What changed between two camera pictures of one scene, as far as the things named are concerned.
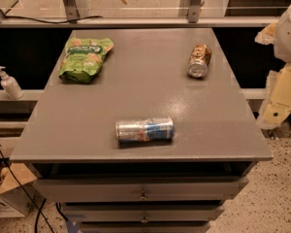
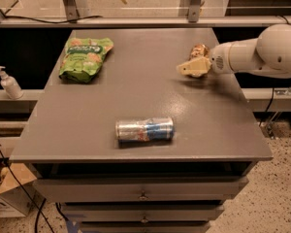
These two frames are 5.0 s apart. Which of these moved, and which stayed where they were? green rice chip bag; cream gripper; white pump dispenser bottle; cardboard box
Moved: cream gripper
Stayed: white pump dispenser bottle; green rice chip bag; cardboard box
